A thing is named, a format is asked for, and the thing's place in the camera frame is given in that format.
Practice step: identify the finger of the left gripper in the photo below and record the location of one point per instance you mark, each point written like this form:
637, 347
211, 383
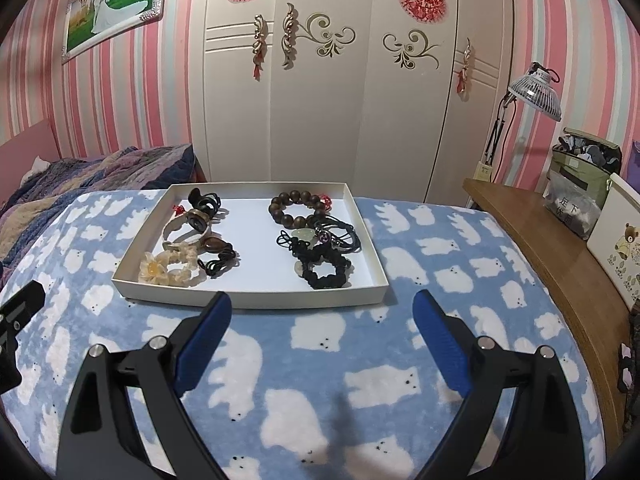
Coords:
19, 310

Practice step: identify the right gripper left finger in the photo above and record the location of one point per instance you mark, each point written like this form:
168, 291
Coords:
100, 439

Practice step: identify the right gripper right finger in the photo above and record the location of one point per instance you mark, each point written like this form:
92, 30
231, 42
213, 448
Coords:
542, 438

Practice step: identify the cream flower hair scrunchie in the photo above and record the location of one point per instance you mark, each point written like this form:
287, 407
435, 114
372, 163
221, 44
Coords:
175, 266

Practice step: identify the red knot orange gourd charm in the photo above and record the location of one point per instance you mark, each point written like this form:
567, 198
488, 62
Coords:
178, 209

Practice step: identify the watch with grey band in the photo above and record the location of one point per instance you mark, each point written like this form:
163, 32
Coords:
191, 222

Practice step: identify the black hair claw clip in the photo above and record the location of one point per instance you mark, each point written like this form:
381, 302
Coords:
208, 203

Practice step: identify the striped purple blue quilt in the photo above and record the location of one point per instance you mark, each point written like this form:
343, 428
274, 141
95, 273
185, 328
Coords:
36, 203

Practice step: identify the wooden desk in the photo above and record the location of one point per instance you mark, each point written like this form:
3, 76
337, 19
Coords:
591, 305

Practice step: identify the blue polar bear blanket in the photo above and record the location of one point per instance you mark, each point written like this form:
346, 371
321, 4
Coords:
335, 394

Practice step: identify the white bear printed box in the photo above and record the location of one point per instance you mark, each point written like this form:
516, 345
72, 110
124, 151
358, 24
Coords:
614, 240

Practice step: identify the green storage bag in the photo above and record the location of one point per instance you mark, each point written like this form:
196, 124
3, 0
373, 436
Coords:
577, 180

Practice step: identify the white shallow tray box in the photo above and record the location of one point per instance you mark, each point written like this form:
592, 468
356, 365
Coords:
264, 277

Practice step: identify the framed wedding picture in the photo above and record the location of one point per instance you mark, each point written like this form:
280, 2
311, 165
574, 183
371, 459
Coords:
89, 22

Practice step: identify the silver heat lamp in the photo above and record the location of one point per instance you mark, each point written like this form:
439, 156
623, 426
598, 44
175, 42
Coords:
535, 89

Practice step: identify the white wardrobe with ornaments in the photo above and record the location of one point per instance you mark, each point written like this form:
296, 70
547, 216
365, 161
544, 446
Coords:
392, 97

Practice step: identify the wall power socket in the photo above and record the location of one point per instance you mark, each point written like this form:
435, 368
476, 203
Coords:
483, 172

